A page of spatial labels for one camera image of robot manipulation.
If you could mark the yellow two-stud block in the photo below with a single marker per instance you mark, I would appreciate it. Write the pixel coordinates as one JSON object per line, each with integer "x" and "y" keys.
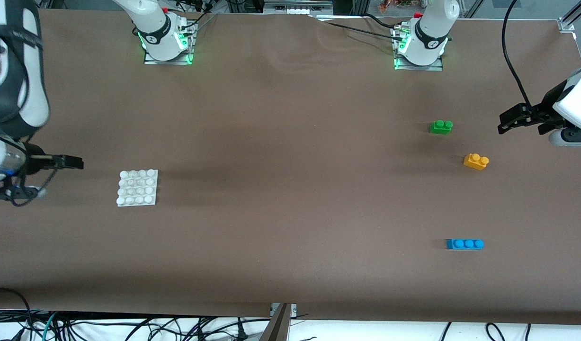
{"x": 474, "y": 162}

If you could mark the grey power strip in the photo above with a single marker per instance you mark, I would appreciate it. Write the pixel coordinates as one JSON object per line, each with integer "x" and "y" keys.
{"x": 297, "y": 5}

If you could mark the aluminium frame profile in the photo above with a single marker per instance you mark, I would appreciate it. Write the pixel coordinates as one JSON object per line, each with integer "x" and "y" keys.
{"x": 278, "y": 327}

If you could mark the white studded base plate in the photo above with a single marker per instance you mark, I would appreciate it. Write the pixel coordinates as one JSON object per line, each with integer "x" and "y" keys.
{"x": 137, "y": 188}

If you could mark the aluminium frame post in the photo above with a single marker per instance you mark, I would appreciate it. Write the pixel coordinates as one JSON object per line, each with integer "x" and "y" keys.
{"x": 359, "y": 5}

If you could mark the green two-stud block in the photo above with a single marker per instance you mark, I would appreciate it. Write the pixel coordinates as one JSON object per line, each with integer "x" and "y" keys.
{"x": 441, "y": 128}

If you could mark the small metal table bracket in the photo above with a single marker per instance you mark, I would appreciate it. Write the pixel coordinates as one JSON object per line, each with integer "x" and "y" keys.
{"x": 293, "y": 310}

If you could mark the brown table cover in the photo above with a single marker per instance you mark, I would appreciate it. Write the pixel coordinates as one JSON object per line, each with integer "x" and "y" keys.
{"x": 290, "y": 213}

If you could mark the orange background clutter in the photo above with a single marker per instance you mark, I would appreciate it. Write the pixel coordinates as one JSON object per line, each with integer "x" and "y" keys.
{"x": 387, "y": 5}

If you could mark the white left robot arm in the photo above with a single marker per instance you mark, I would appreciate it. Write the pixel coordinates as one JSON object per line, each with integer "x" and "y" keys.
{"x": 432, "y": 28}

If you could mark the blue three-stud block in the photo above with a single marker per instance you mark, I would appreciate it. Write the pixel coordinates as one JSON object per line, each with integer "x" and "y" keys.
{"x": 463, "y": 244}

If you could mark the aluminium table side rail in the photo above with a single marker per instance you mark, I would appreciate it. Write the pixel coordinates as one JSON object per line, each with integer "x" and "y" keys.
{"x": 579, "y": 47}

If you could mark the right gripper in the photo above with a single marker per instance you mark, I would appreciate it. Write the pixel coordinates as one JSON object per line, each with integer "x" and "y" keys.
{"x": 34, "y": 162}

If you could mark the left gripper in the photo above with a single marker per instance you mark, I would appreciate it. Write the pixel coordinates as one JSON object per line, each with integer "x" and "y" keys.
{"x": 545, "y": 112}

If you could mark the aluminium corner bracket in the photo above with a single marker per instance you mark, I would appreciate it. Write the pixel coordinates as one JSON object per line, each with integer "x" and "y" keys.
{"x": 566, "y": 24}

